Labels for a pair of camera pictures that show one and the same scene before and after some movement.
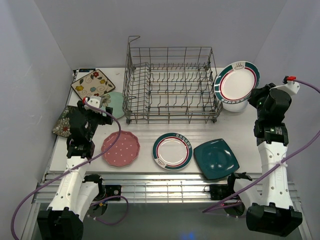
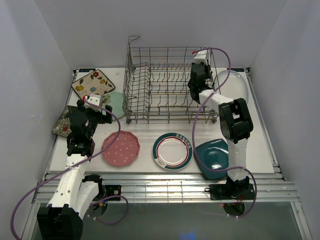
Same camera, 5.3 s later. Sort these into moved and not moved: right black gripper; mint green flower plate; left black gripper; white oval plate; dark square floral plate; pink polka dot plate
Moved: white oval plate; right black gripper
Not moved: mint green flower plate; left black gripper; dark square floral plate; pink polka dot plate
